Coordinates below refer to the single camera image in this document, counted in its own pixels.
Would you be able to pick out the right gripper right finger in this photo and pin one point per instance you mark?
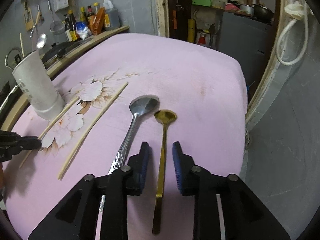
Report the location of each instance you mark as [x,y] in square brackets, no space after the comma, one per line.
[225,207]

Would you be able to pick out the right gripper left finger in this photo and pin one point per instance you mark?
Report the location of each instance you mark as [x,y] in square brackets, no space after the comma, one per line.
[96,200]

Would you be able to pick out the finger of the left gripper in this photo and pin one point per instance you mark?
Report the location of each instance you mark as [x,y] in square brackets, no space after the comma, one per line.
[27,143]

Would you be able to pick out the large steel spoon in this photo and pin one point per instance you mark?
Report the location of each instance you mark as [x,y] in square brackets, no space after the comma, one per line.
[41,41]

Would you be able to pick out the gold spoon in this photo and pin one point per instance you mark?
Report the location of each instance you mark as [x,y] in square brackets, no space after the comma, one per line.
[162,159]

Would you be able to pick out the small steel spoon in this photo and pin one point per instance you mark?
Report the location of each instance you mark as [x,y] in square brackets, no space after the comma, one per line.
[123,123]

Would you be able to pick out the left hand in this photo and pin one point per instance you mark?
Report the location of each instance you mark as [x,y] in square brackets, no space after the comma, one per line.
[1,181]

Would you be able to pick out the white plastic utensil basket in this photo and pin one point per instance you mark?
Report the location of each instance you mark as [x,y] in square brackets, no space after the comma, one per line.
[33,80]

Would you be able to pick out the chrome faucet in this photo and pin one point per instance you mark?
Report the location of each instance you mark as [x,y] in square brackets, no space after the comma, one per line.
[13,57]

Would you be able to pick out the black wok with lid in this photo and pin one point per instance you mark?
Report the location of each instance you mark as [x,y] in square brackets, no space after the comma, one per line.
[59,51]

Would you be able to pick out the pink floral tablecloth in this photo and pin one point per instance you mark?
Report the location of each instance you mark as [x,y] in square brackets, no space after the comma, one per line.
[130,89]

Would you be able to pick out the hanging mesh strainer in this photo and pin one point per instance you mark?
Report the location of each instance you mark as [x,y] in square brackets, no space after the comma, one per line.
[56,27]

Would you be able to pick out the wooden cutting board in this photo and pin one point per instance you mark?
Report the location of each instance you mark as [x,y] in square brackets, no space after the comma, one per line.
[28,18]

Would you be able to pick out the dark soy sauce bottle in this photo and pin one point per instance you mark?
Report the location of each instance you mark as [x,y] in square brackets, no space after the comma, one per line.
[67,28]

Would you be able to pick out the white salt bag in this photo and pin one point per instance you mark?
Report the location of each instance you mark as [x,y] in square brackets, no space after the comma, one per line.
[83,30]

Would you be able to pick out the orange spice bag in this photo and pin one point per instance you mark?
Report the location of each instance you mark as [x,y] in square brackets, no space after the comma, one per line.
[98,22]

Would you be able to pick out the white hanging box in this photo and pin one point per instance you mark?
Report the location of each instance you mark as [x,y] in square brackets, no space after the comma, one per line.
[60,4]

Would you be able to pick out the large dark oil jug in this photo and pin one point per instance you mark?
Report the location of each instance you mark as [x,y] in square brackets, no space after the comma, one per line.
[111,18]

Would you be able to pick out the grey cabinet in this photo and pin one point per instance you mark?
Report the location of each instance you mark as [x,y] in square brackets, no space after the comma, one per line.
[247,41]

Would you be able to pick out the white rubber gloves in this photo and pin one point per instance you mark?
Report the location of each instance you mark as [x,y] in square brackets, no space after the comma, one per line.
[298,10]

